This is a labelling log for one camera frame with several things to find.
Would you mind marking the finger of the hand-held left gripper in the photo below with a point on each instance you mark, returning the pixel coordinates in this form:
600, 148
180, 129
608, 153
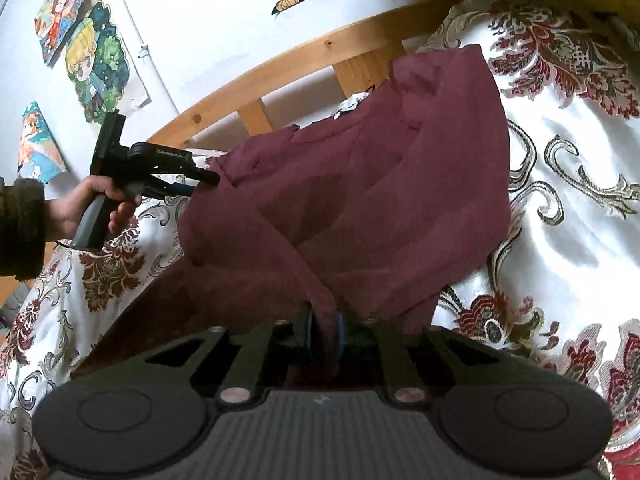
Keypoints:
205, 176
175, 190

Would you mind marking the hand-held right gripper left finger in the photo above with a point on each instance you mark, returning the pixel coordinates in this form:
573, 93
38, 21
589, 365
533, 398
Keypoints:
311, 335

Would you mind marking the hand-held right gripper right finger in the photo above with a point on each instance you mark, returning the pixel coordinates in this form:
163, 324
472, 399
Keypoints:
340, 335

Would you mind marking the maroon garment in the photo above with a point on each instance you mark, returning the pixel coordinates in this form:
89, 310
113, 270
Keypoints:
360, 200

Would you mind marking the person's left forearm dark sleeve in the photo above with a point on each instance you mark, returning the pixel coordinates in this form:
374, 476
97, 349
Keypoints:
20, 227

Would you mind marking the person's left hand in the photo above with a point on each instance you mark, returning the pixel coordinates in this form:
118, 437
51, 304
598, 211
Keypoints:
65, 215

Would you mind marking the blond and green cartoon poster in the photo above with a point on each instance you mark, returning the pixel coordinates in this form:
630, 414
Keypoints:
100, 70

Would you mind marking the orange-haired cartoon poster blue border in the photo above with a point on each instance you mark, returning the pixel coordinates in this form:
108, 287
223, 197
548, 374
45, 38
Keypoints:
37, 145

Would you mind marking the white patterned cloth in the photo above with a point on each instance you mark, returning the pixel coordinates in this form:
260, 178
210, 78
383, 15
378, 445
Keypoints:
350, 105

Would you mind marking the white floral bedspread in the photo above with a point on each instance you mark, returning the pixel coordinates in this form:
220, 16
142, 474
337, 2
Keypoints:
565, 240

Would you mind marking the white wall conduit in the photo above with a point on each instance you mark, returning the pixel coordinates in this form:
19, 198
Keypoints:
145, 50

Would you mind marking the wooden bed frame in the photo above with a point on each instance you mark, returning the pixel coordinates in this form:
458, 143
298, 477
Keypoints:
300, 55

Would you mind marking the red-haired cartoon wall poster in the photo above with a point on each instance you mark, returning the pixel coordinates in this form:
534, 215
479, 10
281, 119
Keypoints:
57, 15

